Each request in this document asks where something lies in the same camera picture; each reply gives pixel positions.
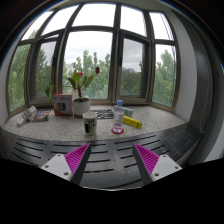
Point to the flowering plant in white pot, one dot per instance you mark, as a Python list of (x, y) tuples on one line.
[(81, 106)]

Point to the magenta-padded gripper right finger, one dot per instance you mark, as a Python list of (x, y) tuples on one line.
[(146, 160)]

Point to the clear blue-capped water bottle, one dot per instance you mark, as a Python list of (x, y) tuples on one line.
[(118, 116)]

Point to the white and yellow packet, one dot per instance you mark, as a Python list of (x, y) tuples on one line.
[(26, 116)]

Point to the long yellow box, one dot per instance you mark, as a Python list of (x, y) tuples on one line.
[(133, 122)]

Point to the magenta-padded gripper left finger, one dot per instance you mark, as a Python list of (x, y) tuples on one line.
[(77, 159)]

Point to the red and white printed box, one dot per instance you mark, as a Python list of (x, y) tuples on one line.
[(62, 105)]

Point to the light blue flat pack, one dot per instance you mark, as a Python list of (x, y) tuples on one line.
[(128, 111)]

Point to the black patterned marker card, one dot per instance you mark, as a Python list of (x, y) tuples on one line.
[(103, 114)]

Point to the brown-framed bay window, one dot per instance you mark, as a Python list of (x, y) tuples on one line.
[(114, 66)]

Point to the small colourful booklet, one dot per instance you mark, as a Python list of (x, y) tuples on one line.
[(41, 116)]

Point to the flat round red coaster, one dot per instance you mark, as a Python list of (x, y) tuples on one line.
[(114, 131)]

